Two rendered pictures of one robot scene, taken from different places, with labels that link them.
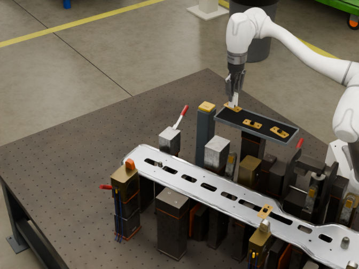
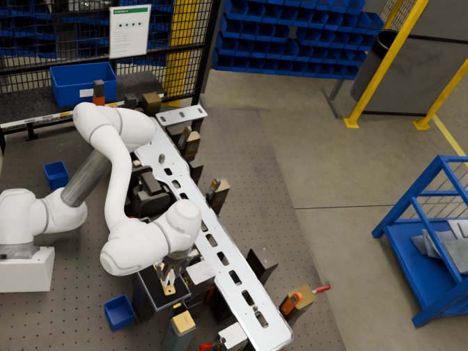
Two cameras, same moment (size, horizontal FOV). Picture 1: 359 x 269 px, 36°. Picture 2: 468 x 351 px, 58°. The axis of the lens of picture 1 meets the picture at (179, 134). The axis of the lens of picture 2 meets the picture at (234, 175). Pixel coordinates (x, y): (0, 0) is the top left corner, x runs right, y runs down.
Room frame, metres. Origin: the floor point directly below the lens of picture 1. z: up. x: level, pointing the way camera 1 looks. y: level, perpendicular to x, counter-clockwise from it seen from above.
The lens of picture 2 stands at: (2.79, -0.03, 2.59)
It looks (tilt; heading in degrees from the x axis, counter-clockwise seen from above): 47 degrees down; 190
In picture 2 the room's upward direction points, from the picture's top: 20 degrees clockwise
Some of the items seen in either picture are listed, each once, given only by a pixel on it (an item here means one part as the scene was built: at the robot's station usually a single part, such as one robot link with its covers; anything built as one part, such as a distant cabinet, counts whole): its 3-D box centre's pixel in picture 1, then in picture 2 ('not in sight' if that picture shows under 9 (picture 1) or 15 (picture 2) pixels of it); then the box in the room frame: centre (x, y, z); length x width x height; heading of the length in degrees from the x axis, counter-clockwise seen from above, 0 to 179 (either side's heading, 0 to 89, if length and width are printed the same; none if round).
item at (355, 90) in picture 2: not in sight; (381, 71); (-1.66, 0.31, 0.36); 0.50 x 0.50 x 0.73
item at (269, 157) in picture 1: (264, 191); not in sight; (1.87, -0.40, 0.90); 0.05 x 0.05 x 0.40; 57
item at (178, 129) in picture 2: not in sight; (175, 146); (1.17, -0.70, 0.84); 0.12 x 0.07 x 0.28; 147
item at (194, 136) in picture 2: not in sight; (189, 157); (1.23, -0.59, 0.87); 0.12 x 0.07 x 0.35; 147
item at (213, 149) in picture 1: (216, 176); (189, 296); (1.97, -0.18, 0.90); 0.13 x 0.08 x 0.41; 147
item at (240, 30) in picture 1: (239, 31); (179, 225); (2.13, -0.25, 1.58); 0.13 x 0.11 x 0.16; 154
